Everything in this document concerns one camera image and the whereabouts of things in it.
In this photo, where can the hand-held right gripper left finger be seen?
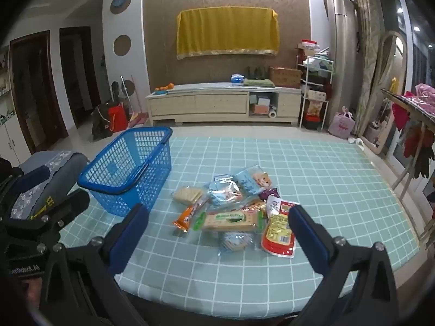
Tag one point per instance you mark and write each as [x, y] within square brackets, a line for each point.
[134, 231]

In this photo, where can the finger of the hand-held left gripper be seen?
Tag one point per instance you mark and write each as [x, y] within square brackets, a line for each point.
[68, 203]
[34, 176]

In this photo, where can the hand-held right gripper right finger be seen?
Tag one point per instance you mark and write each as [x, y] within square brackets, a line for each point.
[307, 237]

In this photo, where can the orange snack packet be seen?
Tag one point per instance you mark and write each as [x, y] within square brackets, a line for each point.
[187, 217]

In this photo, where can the blue plastic basket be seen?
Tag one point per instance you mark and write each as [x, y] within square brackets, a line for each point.
[112, 171]

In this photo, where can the clear cracker packet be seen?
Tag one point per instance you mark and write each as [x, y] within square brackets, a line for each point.
[187, 195]

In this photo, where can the clear blue-striped snack packet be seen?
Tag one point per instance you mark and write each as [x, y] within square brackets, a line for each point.
[236, 241]

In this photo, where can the red yellow snack pouch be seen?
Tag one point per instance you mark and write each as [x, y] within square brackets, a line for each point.
[278, 234]

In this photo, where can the black garment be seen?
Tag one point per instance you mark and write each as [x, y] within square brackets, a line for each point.
[5, 166]

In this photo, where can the sofa with grey-blue cover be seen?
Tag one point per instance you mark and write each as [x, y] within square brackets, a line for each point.
[64, 173]

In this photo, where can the white cabinet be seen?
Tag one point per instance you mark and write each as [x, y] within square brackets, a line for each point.
[8, 135]

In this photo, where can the dark purple packet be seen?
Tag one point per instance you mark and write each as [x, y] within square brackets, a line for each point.
[270, 194]

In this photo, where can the green checked tablecloth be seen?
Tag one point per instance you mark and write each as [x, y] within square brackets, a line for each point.
[306, 163]

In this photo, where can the light blue cartoon packet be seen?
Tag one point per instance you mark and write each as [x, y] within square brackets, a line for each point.
[253, 180]

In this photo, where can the green label biscuit packet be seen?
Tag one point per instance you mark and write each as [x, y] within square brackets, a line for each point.
[227, 220]

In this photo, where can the dark wooden door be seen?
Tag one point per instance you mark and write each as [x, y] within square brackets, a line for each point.
[34, 91]
[80, 74]

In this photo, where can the black bag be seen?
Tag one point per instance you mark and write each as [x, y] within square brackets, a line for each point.
[100, 122]

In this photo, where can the clear blue snack packet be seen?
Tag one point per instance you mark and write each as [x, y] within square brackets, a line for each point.
[226, 197]
[222, 178]

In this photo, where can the red bucket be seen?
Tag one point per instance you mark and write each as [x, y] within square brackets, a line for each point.
[117, 119]

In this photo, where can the white slippers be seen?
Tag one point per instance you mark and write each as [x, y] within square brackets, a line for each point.
[356, 142]

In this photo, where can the pink broom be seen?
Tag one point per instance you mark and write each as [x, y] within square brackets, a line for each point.
[137, 117]

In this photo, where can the pink bag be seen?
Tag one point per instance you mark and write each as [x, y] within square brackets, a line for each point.
[341, 125]

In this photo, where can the mop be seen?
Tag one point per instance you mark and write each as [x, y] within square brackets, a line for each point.
[126, 88]

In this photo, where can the cream TV cabinet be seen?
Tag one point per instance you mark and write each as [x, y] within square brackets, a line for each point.
[197, 103]

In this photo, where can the plate of oranges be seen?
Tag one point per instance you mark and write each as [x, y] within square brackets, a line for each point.
[165, 87]

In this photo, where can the brown cardboard box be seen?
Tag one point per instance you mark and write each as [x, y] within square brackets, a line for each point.
[285, 77]

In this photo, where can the green cushion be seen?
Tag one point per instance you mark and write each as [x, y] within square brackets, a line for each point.
[258, 83]

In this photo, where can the white metal rack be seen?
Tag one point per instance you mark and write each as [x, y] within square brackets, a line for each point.
[314, 74]

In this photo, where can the clothes drying rack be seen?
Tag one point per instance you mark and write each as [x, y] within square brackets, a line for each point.
[414, 108]

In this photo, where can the blue tissue box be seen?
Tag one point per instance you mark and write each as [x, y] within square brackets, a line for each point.
[237, 79]

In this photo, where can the standing air conditioner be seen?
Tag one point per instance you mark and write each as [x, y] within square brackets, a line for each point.
[341, 57]

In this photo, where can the standing arched mirror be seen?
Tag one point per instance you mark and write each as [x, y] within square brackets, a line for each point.
[399, 51]

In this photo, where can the yellow cloth cover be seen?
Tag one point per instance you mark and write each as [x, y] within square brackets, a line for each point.
[227, 30]

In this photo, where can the round brown wall decor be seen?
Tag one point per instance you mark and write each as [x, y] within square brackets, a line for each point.
[122, 45]

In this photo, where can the round wall decor blue plate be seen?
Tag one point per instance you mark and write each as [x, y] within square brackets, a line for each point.
[120, 1]

